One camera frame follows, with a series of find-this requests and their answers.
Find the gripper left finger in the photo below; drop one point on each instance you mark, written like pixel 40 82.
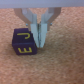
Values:
pixel 33 23

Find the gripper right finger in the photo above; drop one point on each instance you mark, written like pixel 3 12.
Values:
pixel 47 22

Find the purple block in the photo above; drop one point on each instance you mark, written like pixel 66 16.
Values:
pixel 22 41

